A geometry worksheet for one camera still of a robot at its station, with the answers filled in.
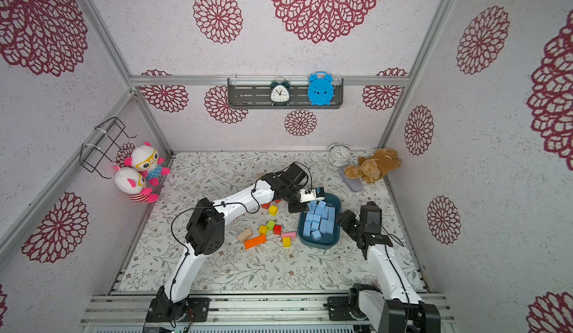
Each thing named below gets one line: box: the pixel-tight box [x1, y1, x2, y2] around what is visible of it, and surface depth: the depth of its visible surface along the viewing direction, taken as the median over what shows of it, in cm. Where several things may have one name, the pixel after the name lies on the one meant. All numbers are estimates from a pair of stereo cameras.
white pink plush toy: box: [113, 165, 159, 204], surface depth 87 cm
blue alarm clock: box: [307, 70, 335, 107], surface depth 92 cm
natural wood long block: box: [237, 227, 253, 243], surface depth 91 cm
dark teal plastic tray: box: [297, 192, 343, 250], surface depth 94 cm
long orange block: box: [243, 234, 268, 250], surface depth 90 cm
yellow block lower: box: [282, 236, 292, 248], surface depth 89 cm
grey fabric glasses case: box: [338, 166, 364, 192], surface depth 107 cm
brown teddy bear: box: [344, 147, 403, 185], surface depth 105 cm
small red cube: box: [273, 224, 283, 236], surface depth 92 cm
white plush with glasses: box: [123, 141, 171, 188], surface depth 96 cm
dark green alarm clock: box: [270, 79, 291, 107], surface depth 92 cm
